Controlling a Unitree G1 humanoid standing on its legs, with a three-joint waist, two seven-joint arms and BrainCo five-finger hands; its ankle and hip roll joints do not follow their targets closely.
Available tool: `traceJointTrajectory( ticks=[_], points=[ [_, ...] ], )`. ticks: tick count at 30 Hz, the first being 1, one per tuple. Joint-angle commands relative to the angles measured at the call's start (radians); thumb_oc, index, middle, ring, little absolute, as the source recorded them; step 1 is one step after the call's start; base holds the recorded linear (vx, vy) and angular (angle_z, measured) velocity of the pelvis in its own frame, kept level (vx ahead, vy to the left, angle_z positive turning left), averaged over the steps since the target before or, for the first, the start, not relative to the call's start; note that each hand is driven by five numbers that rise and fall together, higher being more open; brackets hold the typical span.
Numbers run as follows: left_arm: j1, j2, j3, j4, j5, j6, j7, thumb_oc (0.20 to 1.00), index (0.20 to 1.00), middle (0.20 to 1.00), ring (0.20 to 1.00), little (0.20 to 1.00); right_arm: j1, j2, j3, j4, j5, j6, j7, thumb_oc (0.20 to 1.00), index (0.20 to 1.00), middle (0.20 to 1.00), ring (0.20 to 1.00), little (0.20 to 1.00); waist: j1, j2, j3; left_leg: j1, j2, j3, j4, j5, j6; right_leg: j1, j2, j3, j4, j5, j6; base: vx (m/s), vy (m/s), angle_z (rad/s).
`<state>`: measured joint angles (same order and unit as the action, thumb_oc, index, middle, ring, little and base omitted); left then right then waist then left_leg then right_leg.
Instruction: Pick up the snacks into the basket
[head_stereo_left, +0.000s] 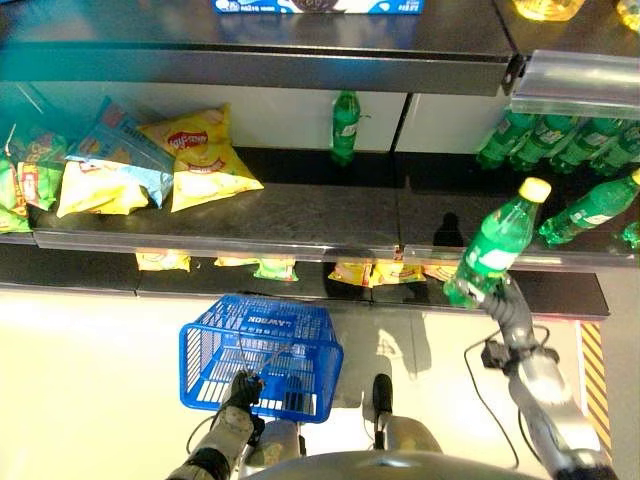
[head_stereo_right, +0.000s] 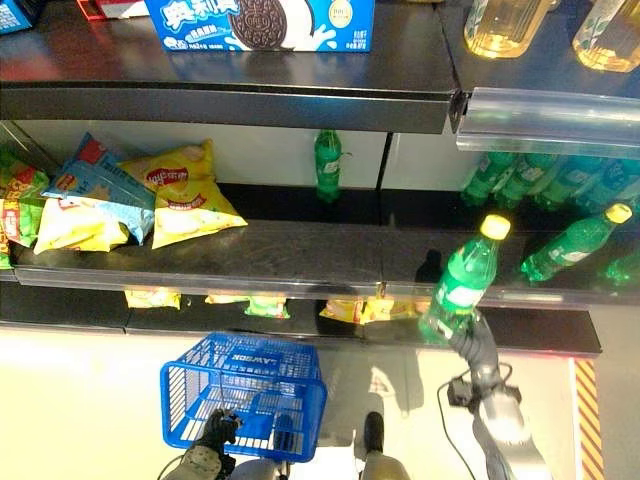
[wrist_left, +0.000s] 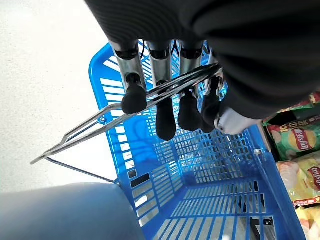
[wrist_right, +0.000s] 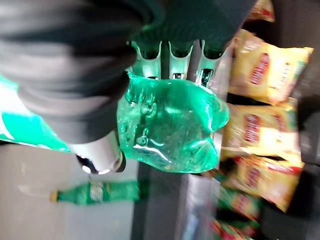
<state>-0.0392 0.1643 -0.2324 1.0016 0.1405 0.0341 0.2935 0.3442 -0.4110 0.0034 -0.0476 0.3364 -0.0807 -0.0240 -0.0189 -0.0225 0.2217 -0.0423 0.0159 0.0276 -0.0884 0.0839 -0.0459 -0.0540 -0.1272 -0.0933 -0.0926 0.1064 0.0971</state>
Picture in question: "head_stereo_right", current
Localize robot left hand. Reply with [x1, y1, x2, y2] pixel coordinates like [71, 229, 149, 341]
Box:
[197, 407, 246, 454]

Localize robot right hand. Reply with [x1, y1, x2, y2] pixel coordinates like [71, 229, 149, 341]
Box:
[447, 310, 501, 374]

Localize green Sprite bottle yellow cap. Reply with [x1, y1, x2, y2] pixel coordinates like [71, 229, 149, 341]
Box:
[417, 213, 512, 347]
[520, 202, 634, 284]

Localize blue plastic shopping basket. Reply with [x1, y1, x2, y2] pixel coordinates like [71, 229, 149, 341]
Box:
[159, 331, 329, 464]

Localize robot left leg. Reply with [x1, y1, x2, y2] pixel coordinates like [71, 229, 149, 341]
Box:
[231, 457, 292, 480]

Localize robot leg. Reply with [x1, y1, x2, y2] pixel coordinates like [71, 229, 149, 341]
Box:
[231, 457, 292, 480]
[359, 448, 409, 480]

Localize black low shelf board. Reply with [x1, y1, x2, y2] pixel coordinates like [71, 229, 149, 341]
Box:
[0, 282, 604, 357]

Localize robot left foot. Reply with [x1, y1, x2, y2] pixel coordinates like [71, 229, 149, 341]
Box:
[273, 413, 297, 452]

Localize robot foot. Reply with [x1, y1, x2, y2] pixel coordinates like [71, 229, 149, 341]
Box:
[273, 413, 297, 452]
[363, 411, 387, 454]

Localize yellow red striped floor tape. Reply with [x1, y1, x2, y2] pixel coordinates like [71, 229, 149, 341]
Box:
[573, 359, 600, 480]

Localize green snack bag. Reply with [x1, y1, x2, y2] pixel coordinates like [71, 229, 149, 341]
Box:
[243, 295, 292, 320]

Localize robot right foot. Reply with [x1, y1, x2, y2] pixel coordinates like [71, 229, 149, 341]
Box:
[363, 411, 387, 454]

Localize robot right leg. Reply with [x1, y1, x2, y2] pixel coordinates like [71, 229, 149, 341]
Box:
[359, 448, 409, 480]

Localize yellow Lay's chips bag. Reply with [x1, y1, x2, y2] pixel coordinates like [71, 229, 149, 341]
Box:
[117, 139, 249, 251]

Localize pale yellow chips bag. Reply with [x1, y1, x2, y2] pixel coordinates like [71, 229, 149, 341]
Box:
[33, 197, 132, 255]

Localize blue chips bag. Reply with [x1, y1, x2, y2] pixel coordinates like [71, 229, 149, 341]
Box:
[41, 131, 157, 246]

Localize green and red chips bag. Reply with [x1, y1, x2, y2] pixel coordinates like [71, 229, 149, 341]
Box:
[0, 197, 47, 271]

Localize yellow cooking oil bottle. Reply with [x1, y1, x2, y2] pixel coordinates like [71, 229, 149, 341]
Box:
[571, 0, 640, 74]
[463, 0, 557, 60]

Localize blue Oreo cookie box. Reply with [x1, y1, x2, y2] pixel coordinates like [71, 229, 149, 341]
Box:
[143, 0, 376, 54]

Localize red snack box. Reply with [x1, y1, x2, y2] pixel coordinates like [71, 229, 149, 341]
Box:
[75, 0, 151, 22]

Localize blue snack box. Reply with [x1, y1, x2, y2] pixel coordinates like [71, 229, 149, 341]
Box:
[0, 0, 42, 36]

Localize small black cable box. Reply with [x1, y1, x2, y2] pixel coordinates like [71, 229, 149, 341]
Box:
[446, 380, 474, 408]

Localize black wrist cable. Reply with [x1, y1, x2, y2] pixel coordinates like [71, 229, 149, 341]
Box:
[436, 361, 524, 480]

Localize black shelf with clear rail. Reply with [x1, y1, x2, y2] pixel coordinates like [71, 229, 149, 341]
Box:
[0, 182, 640, 305]

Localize black shelf upright post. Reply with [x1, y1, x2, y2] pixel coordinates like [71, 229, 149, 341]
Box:
[375, 131, 397, 192]

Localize clear plastic price rail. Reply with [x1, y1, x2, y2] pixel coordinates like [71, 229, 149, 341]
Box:
[455, 87, 640, 161]

